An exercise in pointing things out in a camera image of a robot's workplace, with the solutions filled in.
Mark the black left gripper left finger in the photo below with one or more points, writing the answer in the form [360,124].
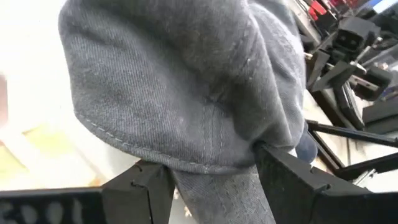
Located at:
[136,199]

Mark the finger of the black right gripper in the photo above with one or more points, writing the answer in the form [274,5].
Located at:
[317,65]
[339,74]

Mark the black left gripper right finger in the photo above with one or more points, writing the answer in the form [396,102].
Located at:
[295,193]

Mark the navy blue baseball cap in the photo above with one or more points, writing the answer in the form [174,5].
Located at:
[306,147]

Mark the light grey baseball cap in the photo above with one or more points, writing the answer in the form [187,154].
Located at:
[186,77]

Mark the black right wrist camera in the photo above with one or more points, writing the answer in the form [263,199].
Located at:
[349,39]

